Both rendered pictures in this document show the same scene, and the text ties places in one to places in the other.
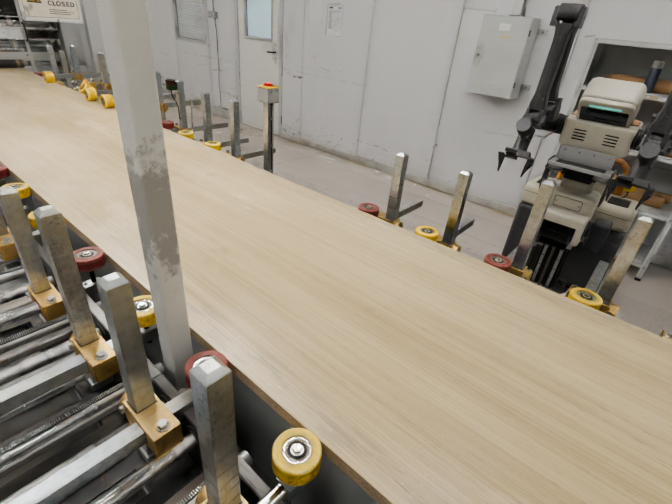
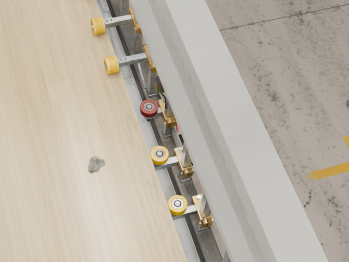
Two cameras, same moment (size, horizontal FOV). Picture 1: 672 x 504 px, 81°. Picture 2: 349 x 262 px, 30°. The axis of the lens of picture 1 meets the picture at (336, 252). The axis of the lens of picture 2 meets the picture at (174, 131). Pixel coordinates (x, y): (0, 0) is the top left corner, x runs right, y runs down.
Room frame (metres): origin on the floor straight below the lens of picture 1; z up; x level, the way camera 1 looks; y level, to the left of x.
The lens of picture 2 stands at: (0.86, 0.14, 3.30)
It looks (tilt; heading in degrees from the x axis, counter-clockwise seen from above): 56 degrees down; 28
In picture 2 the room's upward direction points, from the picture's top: 7 degrees clockwise
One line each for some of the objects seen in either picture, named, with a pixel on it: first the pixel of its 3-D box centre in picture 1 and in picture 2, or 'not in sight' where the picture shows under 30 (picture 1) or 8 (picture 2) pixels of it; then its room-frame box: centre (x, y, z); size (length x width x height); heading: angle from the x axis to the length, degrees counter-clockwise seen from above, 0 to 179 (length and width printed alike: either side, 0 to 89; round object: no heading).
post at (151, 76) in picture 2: (161, 113); (153, 67); (2.51, 1.17, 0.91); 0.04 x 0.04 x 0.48; 52
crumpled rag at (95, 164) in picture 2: not in sight; (94, 163); (1.93, 1.07, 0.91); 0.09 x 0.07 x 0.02; 176
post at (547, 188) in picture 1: (523, 251); not in sight; (1.13, -0.60, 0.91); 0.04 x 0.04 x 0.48; 52
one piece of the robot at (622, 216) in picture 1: (565, 229); not in sight; (2.07, -1.29, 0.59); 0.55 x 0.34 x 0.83; 52
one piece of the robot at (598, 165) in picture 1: (578, 174); not in sight; (1.77, -1.06, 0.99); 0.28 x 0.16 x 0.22; 52
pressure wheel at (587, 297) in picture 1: (579, 310); not in sight; (0.91, -0.70, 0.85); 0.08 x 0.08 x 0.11
